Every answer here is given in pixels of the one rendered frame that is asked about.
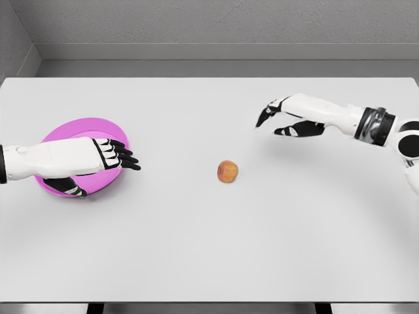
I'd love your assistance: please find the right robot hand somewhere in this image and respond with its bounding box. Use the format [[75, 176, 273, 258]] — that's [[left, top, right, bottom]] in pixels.
[[254, 93, 331, 138]]

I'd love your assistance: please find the pink plate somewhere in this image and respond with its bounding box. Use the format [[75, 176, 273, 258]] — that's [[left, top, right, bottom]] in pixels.
[[34, 116, 131, 200]]

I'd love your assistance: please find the red-yellow apple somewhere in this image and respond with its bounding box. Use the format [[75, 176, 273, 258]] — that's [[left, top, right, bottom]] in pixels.
[[217, 160, 240, 183]]

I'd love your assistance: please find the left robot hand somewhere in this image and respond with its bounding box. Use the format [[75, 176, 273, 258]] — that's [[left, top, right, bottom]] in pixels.
[[41, 136, 142, 199]]

